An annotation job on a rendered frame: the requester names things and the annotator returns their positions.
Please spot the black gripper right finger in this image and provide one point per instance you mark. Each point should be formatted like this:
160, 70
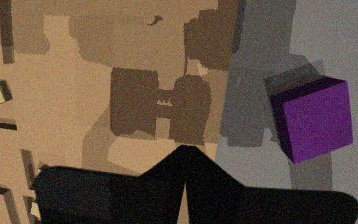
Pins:
215, 197

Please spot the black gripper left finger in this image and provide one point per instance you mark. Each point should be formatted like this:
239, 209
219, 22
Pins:
80, 196

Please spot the purple cube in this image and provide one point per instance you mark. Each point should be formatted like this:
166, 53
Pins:
313, 119

